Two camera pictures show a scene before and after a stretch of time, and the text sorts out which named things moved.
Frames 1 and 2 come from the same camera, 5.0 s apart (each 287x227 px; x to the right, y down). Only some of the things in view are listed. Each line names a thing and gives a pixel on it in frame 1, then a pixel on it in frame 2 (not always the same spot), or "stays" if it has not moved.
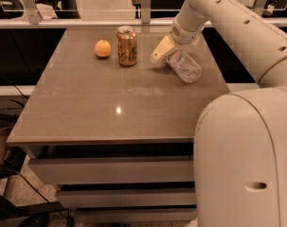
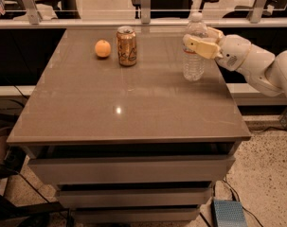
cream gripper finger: [165, 45] → [204, 49]
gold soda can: [127, 45] stays
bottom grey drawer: [134, 215] stays
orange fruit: [102, 47] stays
